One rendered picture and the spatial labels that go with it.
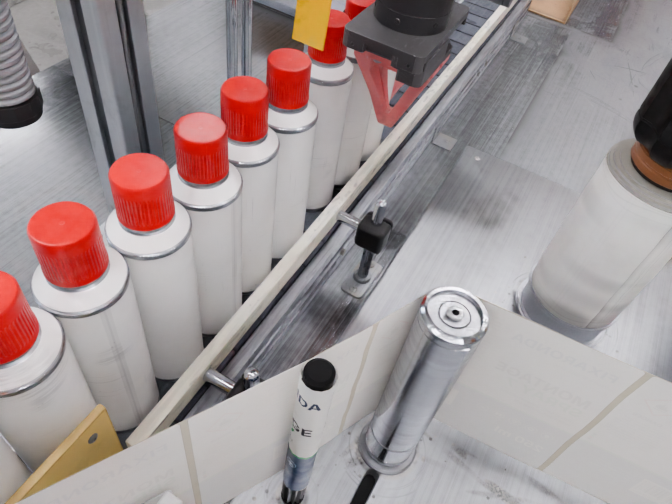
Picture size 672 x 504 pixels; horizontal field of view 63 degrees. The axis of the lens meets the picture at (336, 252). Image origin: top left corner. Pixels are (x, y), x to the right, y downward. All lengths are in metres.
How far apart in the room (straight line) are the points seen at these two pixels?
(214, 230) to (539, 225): 0.40
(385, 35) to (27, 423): 0.33
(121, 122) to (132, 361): 0.21
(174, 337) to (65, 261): 0.14
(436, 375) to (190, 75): 0.66
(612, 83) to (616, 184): 0.68
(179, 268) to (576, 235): 0.31
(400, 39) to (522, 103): 0.56
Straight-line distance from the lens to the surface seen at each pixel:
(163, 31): 0.99
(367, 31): 0.43
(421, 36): 0.44
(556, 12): 1.30
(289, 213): 0.50
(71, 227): 0.31
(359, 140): 0.59
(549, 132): 0.92
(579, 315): 0.53
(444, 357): 0.31
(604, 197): 0.46
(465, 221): 0.63
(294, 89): 0.43
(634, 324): 0.63
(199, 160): 0.36
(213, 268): 0.42
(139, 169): 0.33
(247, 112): 0.39
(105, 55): 0.48
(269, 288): 0.48
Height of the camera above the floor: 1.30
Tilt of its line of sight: 49 degrees down
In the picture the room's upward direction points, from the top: 11 degrees clockwise
